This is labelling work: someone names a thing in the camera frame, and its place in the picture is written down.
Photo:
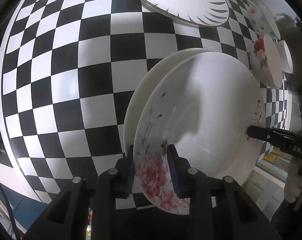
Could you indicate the blue kitchen cabinet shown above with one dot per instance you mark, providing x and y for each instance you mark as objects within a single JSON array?
[{"x": 25, "y": 210}]

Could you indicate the white plate pink floral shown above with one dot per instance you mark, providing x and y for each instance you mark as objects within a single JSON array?
[{"x": 203, "y": 107}]

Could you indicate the white bowl rose pattern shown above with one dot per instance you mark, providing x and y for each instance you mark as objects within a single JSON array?
[{"x": 266, "y": 63}]

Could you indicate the white bowl blue hearts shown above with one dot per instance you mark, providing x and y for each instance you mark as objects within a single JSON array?
[{"x": 263, "y": 21}]

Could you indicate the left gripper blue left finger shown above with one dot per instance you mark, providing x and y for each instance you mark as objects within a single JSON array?
[{"x": 125, "y": 176}]

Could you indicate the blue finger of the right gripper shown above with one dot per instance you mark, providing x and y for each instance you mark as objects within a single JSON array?
[{"x": 274, "y": 136}]

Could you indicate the black white checkered mat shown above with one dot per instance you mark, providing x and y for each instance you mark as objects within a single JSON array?
[{"x": 68, "y": 69}]

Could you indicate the brown rice cooker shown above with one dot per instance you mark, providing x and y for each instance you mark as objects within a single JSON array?
[{"x": 291, "y": 33}]

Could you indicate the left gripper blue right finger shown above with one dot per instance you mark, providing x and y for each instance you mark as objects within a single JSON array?
[{"x": 178, "y": 167}]

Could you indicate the plain white plate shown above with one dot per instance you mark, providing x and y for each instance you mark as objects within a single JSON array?
[{"x": 145, "y": 89}]

